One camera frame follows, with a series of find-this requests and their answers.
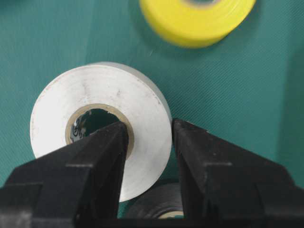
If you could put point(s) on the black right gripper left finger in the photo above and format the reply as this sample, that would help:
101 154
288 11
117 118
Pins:
71 187

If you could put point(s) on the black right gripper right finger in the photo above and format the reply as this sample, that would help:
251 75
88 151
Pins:
226 186

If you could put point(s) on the white tape roll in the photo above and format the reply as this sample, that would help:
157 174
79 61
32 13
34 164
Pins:
83 99

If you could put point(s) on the yellow tape roll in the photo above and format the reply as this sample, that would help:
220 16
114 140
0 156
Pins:
192 24

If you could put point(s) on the black tape roll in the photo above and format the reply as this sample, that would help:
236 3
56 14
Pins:
162 202

